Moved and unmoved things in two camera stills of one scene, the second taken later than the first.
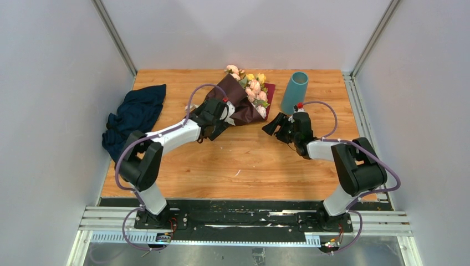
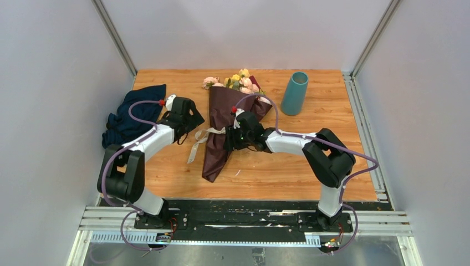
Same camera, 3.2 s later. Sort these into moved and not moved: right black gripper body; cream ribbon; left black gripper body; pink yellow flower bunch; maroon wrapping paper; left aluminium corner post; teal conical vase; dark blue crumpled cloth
Moved: pink yellow flower bunch; left black gripper body; right black gripper body; maroon wrapping paper; cream ribbon
Not moved: dark blue crumpled cloth; left aluminium corner post; teal conical vase
